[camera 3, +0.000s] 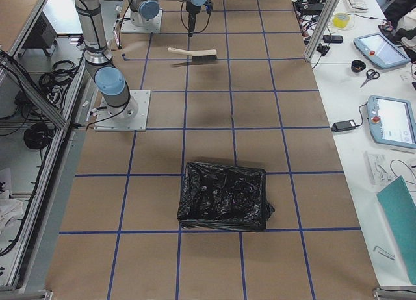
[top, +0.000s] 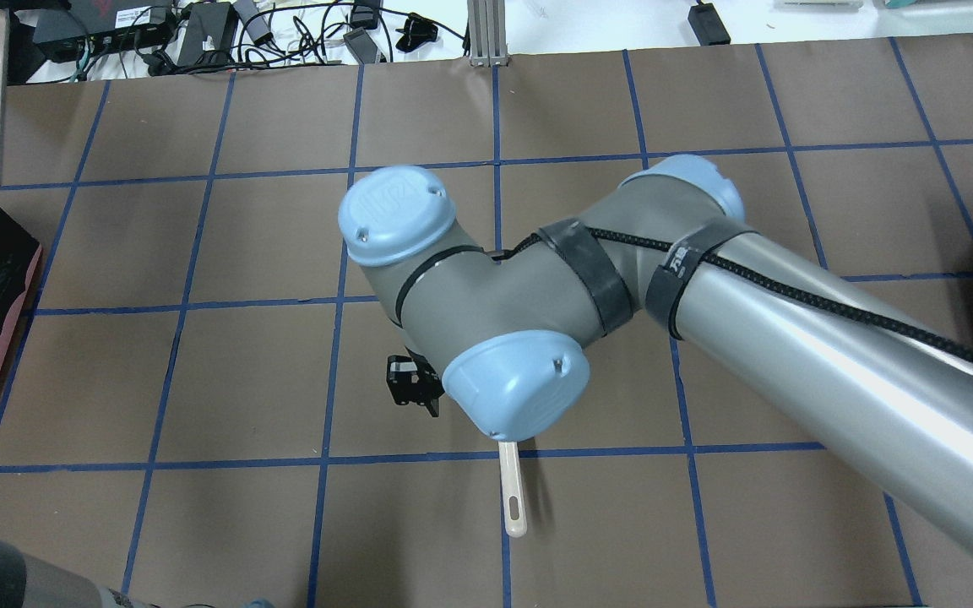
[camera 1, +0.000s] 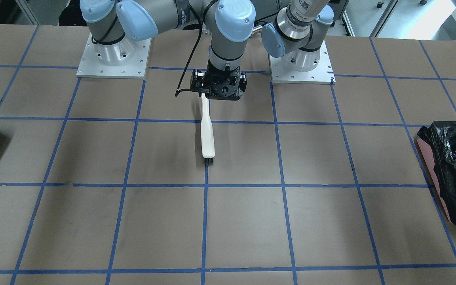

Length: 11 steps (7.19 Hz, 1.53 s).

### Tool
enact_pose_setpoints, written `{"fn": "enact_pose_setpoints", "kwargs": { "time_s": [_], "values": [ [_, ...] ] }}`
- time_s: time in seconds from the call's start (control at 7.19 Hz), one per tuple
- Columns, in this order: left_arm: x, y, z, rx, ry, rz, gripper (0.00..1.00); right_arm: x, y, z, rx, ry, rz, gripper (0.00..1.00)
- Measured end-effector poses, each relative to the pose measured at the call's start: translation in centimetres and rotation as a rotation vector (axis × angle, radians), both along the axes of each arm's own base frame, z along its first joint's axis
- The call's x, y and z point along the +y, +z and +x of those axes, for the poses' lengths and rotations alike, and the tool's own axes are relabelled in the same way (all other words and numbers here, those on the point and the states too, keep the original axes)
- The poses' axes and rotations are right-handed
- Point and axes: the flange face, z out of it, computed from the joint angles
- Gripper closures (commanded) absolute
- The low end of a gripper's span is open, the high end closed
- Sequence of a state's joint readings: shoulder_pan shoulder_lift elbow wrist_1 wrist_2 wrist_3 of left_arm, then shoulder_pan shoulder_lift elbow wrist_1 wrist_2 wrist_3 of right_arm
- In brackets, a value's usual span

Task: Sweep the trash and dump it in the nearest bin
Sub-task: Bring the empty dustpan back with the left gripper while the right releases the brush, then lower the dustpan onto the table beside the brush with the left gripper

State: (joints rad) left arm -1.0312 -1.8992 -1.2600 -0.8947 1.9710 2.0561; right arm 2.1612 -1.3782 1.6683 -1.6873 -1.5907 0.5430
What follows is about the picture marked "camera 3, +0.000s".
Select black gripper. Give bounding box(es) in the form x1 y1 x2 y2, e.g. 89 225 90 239
185 1 213 37

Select white brush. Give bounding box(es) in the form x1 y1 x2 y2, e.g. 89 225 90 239
167 47 217 62

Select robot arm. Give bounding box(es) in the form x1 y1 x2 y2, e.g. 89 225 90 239
75 0 207 121
129 0 160 27

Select black lined bin right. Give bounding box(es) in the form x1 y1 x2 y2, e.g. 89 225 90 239
177 162 275 232

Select yellow tape roll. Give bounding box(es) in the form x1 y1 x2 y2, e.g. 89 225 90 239
332 13 350 29

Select teach pendant far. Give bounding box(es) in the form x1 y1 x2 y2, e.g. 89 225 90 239
353 33 411 69

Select teach pendant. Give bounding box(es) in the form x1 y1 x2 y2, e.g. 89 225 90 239
367 95 415 150
353 33 411 69

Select black scissors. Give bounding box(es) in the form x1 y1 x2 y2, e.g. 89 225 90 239
360 69 380 88

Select black power adapter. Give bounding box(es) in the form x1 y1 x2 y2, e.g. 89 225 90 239
331 119 358 132

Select teach pendant near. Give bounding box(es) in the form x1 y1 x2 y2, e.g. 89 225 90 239
367 95 415 150

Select teal folder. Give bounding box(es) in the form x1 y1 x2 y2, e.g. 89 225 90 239
377 176 415 285

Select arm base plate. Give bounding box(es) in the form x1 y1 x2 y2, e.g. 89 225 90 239
94 90 151 132
121 9 163 34

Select aluminium frame post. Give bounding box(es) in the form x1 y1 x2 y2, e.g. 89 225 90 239
304 0 339 62

